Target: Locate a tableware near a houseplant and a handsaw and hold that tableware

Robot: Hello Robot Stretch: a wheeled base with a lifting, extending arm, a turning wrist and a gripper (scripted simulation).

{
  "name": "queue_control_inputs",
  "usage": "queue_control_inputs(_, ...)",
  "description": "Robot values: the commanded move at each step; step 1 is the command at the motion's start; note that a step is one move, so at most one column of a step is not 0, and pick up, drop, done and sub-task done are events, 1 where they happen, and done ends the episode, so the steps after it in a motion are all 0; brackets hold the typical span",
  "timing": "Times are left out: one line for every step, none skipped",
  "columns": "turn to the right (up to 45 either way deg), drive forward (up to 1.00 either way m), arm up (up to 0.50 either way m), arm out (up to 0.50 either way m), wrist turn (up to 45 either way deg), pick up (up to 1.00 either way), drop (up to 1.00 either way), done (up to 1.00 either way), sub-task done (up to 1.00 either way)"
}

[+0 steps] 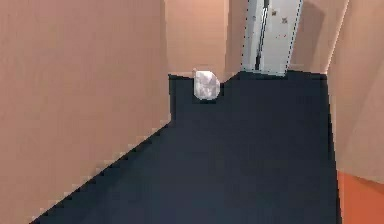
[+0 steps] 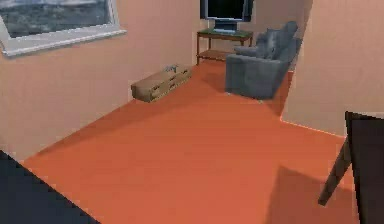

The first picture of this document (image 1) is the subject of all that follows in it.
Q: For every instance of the white round bin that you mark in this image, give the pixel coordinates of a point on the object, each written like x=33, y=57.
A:
x=206, y=85

